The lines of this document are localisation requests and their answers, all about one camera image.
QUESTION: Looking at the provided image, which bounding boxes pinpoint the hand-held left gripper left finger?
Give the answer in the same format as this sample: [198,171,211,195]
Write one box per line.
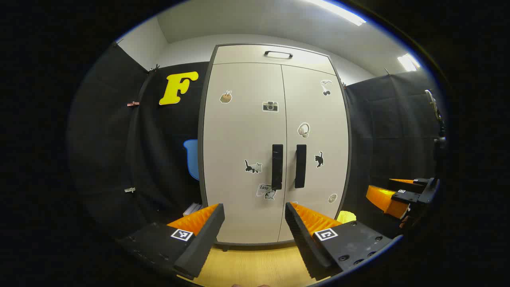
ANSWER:
[115,203,226,280]

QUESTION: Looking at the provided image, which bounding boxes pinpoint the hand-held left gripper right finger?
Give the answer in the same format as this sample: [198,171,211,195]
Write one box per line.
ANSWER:
[284,201,395,281]

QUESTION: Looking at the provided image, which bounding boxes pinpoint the black door handle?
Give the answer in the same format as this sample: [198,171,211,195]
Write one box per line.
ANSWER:
[272,144,284,190]
[295,144,307,189]

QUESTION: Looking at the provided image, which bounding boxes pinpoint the white cabinet door headphone sticker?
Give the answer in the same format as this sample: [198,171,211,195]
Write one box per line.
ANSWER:
[279,65,350,243]

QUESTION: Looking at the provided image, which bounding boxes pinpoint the white cabinet door camera sticker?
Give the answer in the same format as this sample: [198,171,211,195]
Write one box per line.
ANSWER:
[203,63,287,244]

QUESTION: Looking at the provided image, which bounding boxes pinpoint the white double-door shoe cabinet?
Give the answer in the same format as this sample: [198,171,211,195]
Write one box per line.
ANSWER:
[198,43,353,247]

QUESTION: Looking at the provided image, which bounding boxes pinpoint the small white box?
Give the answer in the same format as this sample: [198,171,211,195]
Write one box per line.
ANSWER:
[182,202,203,216]

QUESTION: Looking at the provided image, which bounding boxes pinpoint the black stand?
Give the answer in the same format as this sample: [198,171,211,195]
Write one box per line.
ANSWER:
[424,90,447,180]

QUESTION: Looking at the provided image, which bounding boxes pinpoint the black backdrop cloth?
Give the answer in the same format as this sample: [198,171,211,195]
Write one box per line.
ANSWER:
[343,70,443,240]
[68,42,210,240]

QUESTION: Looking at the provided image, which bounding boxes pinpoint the short ceiling light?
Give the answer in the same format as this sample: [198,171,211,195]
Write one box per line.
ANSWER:
[397,53,421,72]

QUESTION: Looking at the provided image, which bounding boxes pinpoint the long ceiling light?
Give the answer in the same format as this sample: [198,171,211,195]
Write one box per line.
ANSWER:
[307,0,367,27]

